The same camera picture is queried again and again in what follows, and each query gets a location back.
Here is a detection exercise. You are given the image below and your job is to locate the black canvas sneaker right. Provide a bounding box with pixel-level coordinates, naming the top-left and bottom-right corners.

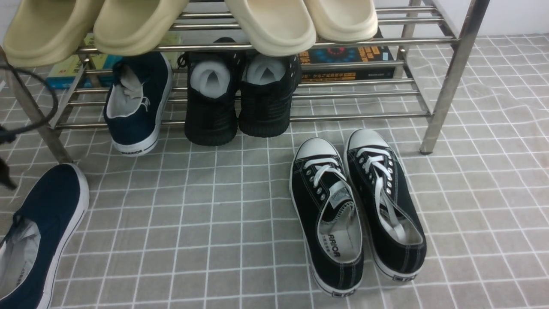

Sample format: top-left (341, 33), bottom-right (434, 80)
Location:
top-left (343, 129), bottom-right (427, 282)

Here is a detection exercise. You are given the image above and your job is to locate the black canvas sneaker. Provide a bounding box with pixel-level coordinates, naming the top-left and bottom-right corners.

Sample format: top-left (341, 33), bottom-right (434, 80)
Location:
top-left (290, 137), bottom-right (365, 298)
top-left (343, 129), bottom-right (427, 282)

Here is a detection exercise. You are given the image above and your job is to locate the stainless steel shoe rack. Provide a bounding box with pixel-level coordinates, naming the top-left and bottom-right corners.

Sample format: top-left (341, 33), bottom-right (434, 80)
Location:
top-left (1, 0), bottom-right (478, 154)

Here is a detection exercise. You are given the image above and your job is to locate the beige slipper far left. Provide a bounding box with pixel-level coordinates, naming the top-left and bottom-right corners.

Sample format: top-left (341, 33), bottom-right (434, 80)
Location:
top-left (3, 0), bottom-right (104, 68)

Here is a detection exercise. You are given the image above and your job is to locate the black knit sneaker right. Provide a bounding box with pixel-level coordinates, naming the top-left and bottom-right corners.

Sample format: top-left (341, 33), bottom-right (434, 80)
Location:
top-left (238, 53), bottom-right (302, 138)

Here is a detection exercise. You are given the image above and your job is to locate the black canvas sneaker left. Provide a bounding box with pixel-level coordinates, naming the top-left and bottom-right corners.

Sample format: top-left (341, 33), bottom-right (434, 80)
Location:
top-left (290, 137), bottom-right (365, 298)

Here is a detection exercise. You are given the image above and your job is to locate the cream slipper far right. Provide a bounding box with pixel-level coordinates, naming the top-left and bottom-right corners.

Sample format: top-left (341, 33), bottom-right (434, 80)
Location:
top-left (305, 0), bottom-right (378, 42)

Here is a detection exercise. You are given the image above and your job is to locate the navy slip-on shoe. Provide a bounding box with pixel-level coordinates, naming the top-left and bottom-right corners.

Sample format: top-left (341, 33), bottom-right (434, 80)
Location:
top-left (103, 51), bottom-right (173, 157)
top-left (0, 164), bottom-right (90, 309)

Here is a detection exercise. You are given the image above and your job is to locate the cream slipper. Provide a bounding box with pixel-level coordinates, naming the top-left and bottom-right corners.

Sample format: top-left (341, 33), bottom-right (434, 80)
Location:
top-left (225, 0), bottom-right (317, 57)
top-left (305, 0), bottom-right (378, 42)

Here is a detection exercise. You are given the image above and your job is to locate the black knit sneaker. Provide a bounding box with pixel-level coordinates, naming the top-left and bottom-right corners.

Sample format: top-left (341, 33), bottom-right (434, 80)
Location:
top-left (238, 53), bottom-right (302, 138)
top-left (178, 50), bottom-right (246, 147)

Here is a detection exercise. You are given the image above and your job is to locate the black cable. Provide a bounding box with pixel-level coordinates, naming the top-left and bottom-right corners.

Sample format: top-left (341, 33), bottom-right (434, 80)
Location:
top-left (0, 64), bottom-right (60, 144)

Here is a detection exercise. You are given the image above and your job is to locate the black book orange text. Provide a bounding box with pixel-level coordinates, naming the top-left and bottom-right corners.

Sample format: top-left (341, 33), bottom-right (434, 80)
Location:
top-left (299, 45), bottom-right (395, 83)

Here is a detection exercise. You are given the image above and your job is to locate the black knit sneaker left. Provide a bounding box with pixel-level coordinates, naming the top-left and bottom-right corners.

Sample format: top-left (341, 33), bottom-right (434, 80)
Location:
top-left (178, 50), bottom-right (246, 147)

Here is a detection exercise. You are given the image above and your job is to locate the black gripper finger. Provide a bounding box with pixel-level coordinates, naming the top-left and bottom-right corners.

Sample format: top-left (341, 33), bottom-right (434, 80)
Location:
top-left (0, 158), bottom-right (18, 190)

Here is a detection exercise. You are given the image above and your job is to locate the beige slipper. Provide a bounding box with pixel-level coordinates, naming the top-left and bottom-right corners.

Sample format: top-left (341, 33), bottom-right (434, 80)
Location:
top-left (3, 0), bottom-right (104, 68)
top-left (94, 0), bottom-right (189, 56)

